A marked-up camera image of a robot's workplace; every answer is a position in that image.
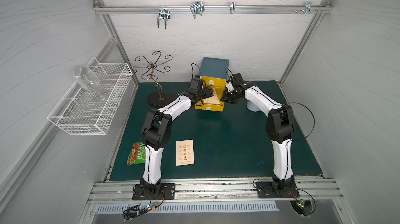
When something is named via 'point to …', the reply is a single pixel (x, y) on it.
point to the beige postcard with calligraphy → (184, 152)
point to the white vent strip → (266, 205)
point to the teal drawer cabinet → (213, 72)
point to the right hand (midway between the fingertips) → (222, 99)
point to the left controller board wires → (133, 211)
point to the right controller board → (300, 203)
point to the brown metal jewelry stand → (158, 98)
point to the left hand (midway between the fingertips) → (210, 91)
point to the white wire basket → (88, 111)
